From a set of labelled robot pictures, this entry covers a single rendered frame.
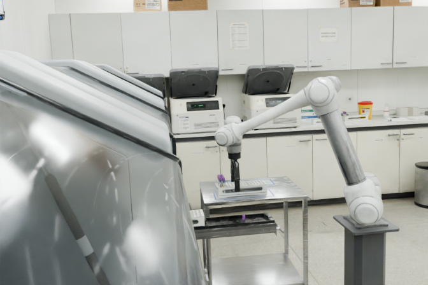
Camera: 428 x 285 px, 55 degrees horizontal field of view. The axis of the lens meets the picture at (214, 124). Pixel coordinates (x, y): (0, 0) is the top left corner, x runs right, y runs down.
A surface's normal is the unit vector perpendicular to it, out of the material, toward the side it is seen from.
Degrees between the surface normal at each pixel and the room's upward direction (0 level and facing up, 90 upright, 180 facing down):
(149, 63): 90
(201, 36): 90
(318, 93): 85
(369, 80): 90
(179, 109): 59
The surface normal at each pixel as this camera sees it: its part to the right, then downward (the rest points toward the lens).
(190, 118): 0.14, 0.13
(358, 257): -0.61, 0.13
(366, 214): -0.29, 0.23
